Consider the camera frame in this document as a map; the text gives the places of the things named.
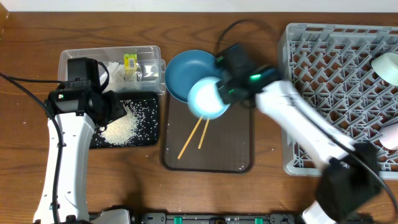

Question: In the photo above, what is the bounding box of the yellow snack wrapper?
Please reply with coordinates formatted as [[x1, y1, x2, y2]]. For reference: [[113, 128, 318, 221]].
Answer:
[[124, 54, 137, 82]]

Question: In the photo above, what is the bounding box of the wooden chopstick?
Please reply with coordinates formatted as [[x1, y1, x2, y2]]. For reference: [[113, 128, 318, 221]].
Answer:
[[198, 119, 210, 149], [177, 116, 203, 159]]

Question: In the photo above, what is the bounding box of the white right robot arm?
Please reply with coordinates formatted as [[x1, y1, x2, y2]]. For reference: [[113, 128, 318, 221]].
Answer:
[[215, 44, 383, 223]]

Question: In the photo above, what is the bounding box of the brown serving tray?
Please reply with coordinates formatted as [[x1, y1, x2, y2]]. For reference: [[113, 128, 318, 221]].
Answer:
[[160, 95, 254, 174]]

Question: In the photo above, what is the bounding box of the dark blue plate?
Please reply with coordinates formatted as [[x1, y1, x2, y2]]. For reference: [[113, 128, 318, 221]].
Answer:
[[165, 50, 223, 103]]

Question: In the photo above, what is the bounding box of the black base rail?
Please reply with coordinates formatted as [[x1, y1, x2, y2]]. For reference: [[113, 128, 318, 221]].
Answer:
[[90, 205, 374, 224]]

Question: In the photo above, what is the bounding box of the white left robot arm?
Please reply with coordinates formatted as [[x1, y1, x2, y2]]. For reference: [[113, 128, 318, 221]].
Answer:
[[33, 57, 127, 223]]

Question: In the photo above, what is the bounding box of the light blue bowl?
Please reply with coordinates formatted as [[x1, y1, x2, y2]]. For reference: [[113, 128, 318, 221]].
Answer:
[[187, 77, 230, 119]]

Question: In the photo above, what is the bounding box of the grey dishwasher rack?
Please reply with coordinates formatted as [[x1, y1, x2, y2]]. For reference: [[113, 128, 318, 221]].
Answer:
[[278, 23, 397, 180]]

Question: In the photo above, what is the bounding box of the black waste tray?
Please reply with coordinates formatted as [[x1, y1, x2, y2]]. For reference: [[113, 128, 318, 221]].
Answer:
[[89, 91, 160, 149]]

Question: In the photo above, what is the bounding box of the pile of white rice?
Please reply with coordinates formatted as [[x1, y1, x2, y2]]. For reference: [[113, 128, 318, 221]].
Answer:
[[98, 101, 158, 147]]

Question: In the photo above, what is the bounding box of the white napkin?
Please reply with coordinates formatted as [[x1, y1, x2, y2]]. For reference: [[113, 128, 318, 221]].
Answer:
[[106, 62, 126, 91]]

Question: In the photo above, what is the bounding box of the small pink bowl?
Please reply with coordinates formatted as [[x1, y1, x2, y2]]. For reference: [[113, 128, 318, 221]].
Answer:
[[379, 124, 398, 151]]

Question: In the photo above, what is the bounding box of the mint green bowl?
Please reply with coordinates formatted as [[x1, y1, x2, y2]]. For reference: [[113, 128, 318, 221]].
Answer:
[[371, 52, 398, 86]]

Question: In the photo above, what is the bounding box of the clear plastic waste bin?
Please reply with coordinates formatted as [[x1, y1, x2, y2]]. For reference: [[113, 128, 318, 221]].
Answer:
[[58, 45, 166, 95]]

